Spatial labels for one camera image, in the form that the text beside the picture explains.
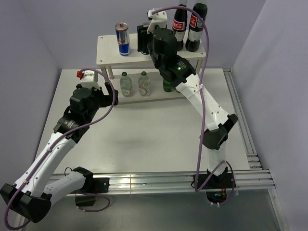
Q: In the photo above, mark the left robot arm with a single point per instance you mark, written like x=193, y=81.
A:
x=31, y=196

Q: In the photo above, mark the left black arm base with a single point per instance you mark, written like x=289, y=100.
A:
x=98, y=185

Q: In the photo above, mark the cola bottle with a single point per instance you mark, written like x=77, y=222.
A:
x=179, y=27
x=195, y=26

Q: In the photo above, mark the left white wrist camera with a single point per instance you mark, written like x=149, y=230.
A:
x=88, y=79

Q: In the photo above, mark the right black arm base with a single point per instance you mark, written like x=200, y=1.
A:
x=217, y=188

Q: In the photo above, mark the white two-tier shelf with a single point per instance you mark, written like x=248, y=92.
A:
x=113, y=64

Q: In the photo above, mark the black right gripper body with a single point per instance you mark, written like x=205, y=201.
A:
x=154, y=57

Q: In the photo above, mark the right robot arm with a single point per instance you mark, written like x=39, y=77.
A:
x=216, y=122

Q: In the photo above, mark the green glass bottle yellow label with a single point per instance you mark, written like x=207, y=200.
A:
x=167, y=87

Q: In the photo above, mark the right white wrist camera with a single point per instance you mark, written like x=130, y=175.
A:
x=156, y=19

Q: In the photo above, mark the right cola bottle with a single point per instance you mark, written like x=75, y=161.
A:
x=195, y=26

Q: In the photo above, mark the silver blue can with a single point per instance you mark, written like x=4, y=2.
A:
x=145, y=39
x=122, y=35

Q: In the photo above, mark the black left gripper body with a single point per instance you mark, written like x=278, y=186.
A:
x=99, y=100

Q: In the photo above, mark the left cola bottle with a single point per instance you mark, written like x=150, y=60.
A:
x=179, y=27

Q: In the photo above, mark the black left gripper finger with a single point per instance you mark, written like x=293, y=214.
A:
x=114, y=97
x=109, y=88

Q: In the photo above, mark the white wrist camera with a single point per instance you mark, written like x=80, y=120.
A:
x=156, y=19
x=88, y=79

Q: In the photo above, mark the clear bottle green cap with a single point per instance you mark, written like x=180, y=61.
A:
x=125, y=85
x=144, y=84

